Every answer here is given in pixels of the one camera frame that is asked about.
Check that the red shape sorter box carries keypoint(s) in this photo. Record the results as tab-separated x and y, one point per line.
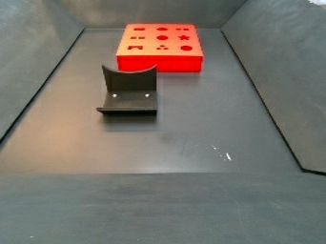
169	46

